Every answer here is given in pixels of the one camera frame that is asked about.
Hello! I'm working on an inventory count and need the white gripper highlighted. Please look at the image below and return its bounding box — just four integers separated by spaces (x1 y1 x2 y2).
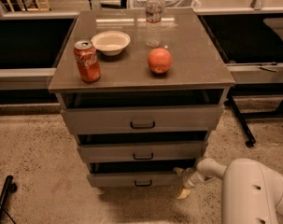
174 167 205 200

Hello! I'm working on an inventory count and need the grey bottom drawer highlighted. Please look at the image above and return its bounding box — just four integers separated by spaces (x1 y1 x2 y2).
87 171 181 188

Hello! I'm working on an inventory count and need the grey drawer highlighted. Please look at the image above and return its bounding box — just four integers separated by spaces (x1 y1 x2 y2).
62 105 223 134
87 171 181 188
78 141 207 163

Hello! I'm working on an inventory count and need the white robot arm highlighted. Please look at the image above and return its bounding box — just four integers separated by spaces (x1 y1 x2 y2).
174 158 283 224

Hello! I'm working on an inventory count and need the grey middle drawer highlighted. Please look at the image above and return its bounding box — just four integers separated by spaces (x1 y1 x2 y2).
78 141 207 163

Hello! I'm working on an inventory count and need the grey top drawer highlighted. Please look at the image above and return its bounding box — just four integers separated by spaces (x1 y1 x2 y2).
62 105 223 134

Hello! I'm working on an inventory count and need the grey drawer cabinet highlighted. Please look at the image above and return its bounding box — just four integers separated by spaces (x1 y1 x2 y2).
49 9 234 174

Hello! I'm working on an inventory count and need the red apple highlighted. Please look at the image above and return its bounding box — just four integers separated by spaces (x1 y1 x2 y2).
148 48 172 74

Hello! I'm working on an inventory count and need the black stand leg right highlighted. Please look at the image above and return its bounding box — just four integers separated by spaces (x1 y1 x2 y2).
227 92 283 147

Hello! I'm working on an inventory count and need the black stand leg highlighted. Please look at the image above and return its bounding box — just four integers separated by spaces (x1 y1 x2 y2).
227 92 283 147
0 175 18 224

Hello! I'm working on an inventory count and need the red cola can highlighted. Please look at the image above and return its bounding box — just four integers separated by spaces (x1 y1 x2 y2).
74 40 101 83

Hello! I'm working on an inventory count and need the white bowl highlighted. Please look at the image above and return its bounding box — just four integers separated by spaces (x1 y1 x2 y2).
92 31 131 56

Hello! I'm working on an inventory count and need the black stand leg left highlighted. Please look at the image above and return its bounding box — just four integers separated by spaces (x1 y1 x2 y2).
0 175 18 224

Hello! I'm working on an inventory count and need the clear plastic water bottle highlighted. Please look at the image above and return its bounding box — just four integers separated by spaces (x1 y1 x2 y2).
145 0 163 48

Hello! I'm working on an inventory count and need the white wire basket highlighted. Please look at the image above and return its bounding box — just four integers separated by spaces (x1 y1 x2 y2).
127 0 201 9

